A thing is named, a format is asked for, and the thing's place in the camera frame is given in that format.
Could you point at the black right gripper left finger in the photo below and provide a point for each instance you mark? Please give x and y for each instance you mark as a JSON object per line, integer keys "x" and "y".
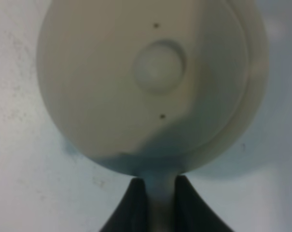
{"x": 131, "y": 214}

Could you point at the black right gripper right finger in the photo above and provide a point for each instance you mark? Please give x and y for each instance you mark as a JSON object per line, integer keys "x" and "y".
{"x": 191, "y": 213}

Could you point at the beige ceramic teapot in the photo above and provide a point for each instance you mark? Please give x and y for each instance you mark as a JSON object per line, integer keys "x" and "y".
{"x": 152, "y": 88}

